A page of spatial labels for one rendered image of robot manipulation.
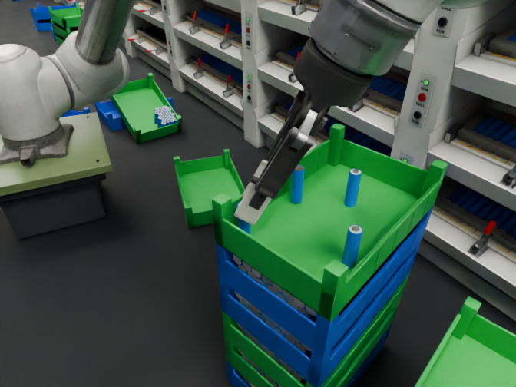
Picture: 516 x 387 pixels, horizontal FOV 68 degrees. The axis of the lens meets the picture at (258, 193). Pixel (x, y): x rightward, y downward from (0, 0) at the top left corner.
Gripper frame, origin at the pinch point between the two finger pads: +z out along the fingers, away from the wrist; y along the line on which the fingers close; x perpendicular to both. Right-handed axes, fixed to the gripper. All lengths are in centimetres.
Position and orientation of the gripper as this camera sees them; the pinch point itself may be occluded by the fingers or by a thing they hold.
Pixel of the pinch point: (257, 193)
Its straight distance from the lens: 50.2
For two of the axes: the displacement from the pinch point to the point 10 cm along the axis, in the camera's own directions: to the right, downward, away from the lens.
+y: -2.1, 5.9, -7.8
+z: -4.1, 6.7, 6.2
